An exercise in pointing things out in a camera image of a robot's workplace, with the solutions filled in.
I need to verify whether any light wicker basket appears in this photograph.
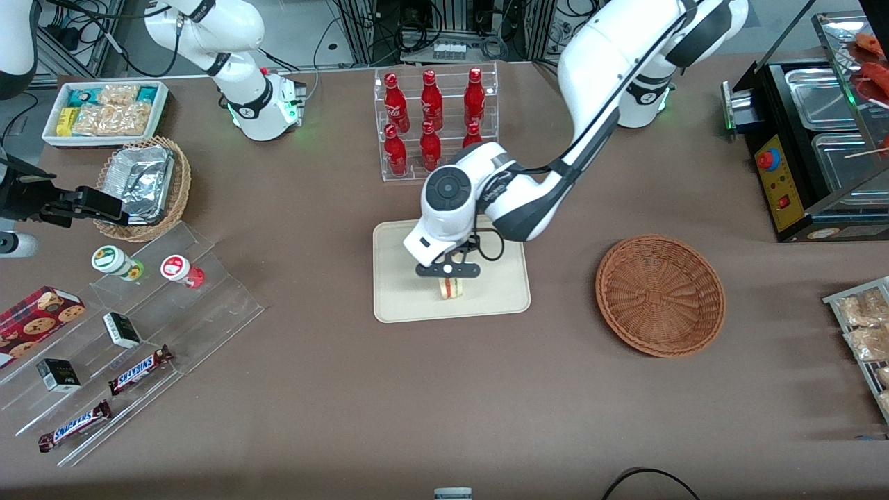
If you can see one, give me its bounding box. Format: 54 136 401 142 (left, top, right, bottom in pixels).
94 137 192 242

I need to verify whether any red strawberry yogurt cup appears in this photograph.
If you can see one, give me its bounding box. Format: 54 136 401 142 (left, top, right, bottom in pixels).
160 255 205 289

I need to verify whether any steel warmer pan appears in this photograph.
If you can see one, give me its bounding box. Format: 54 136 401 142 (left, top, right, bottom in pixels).
785 68 862 131
811 132 889 194

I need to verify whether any Snickers chocolate bar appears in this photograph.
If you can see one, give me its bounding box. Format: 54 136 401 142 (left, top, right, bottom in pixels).
38 400 112 453
108 345 174 397

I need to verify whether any black food warmer machine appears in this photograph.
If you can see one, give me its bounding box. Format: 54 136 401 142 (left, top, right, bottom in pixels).
721 0 889 244

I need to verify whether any clear acrylic bottle rack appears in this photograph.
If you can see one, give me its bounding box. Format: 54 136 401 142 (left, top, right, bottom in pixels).
374 62 499 183

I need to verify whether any black table cable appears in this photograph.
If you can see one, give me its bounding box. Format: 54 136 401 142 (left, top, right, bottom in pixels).
601 468 702 500

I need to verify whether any red chocolate chip cookie box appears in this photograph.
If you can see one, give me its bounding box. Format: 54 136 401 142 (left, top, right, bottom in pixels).
0 286 86 369

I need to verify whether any aluminium frame rack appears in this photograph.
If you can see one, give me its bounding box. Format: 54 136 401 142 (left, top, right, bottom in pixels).
333 0 577 67

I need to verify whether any brown round wicker basket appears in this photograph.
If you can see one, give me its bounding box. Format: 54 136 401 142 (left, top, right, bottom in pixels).
595 235 726 358

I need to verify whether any white plastic snack bin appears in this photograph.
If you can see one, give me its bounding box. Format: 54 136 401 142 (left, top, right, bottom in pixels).
42 81 169 149

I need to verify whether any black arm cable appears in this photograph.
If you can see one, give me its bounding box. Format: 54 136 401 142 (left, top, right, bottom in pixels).
458 0 699 263

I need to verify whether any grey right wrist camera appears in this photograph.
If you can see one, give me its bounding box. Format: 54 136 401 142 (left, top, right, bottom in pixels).
0 233 39 259

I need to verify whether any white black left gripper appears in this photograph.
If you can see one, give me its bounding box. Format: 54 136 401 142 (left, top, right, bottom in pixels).
404 219 481 288

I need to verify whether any clear acrylic stepped shelf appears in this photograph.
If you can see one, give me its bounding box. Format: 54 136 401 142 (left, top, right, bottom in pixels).
0 222 265 467

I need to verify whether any aluminium foil container stack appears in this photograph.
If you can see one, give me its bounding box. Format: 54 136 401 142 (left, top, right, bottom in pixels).
108 146 174 223

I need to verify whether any black tissue pack box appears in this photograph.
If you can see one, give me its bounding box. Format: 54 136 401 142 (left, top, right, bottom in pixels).
36 358 81 393
103 312 142 349

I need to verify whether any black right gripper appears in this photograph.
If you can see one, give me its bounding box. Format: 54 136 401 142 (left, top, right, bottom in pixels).
0 158 131 227

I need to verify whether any cream rectangular plastic tray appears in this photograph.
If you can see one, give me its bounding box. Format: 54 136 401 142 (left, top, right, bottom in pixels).
373 219 531 324

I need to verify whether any green sunflower yogurt cup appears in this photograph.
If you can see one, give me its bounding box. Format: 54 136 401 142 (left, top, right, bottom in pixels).
92 245 144 281

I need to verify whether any metal wire tray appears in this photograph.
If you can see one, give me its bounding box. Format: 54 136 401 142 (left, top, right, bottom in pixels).
823 276 889 424

